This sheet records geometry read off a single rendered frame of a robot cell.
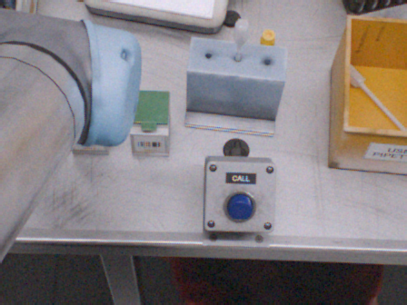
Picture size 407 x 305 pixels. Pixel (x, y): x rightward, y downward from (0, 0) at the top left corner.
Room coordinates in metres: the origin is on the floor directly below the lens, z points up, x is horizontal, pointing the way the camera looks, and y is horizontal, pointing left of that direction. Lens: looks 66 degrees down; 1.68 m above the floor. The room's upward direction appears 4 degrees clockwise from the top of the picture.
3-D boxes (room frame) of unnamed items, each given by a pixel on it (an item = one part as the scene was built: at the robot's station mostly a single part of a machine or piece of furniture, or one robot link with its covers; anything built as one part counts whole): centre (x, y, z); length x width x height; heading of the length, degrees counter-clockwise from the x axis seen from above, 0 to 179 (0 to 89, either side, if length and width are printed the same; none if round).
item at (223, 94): (0.42, -0.03, 0.92); 0.10 x 0.07 x 0.10; 87
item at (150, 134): (0.38, 0.05, 0.91); 0.05 x 0.04 x 0.07; 2
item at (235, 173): (0.32, -0.04, 0.92); 0.13 x 0.07 x 0.08; 2
